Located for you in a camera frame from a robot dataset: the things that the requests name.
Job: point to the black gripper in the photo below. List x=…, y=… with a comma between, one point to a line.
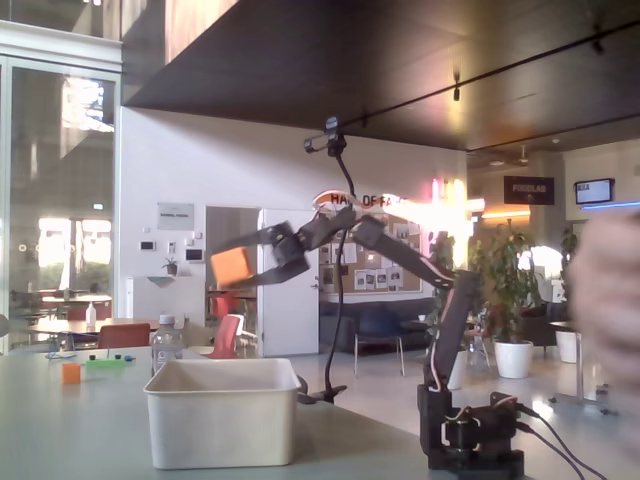
x=286, y=248

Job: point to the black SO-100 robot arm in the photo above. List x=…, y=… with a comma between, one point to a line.
x=450, y=320

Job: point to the white plastic bin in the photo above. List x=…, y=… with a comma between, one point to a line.
x=220, y=420

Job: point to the green flat block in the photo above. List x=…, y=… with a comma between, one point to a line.
x=105, y=364

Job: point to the blurred person's hand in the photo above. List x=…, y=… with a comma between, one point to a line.
x=610, y=310

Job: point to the white door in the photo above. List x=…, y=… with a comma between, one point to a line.
x=290, y=320

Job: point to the pink chair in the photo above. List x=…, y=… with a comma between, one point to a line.
x=227, y=337

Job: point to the small potted plant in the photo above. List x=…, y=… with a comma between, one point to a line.
x=171, y=266

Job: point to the cork bulletin board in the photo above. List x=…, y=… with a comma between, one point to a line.
x=380, y=272

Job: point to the orange hall of fame sign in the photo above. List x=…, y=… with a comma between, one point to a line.
x=372, y=201

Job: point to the blue chair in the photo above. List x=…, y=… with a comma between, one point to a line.
x=372, y=325

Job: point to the clear plastic water bottle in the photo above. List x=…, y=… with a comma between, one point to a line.
x=166, y=350

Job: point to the black webcam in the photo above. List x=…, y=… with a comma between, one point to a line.
x=327, y=139

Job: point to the red chair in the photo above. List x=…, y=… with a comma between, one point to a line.
x=123, y=336

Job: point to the white sanitizer bottle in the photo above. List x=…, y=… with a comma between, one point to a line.
x=91, y=315

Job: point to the tall climbing green plant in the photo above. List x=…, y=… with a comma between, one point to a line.
x=442, y=250

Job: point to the small orange cube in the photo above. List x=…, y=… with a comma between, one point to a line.
x=71, y=374

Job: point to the bushy green plant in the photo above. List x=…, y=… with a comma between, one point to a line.
x=505, y=290

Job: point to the ceiling track spotlight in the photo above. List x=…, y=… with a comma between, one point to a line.
x=456, y=90
x=597, y=45

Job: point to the white plant pot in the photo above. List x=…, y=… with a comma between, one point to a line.
x=513, y=360

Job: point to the black foodlab sign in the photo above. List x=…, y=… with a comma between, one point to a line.
x=528, y=190

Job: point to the slim green plant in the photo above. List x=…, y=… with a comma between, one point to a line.
x=570, y=245

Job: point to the wooden table with metal legs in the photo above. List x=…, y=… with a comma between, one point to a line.
x=565, y=326

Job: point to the black gooseneck clamp mount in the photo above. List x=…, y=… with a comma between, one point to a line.
x=340, y=310

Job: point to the grey wall sign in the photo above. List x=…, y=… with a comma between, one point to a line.
x=176, y=216

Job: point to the wall monitor screen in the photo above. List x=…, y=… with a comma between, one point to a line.
x=594, y=191

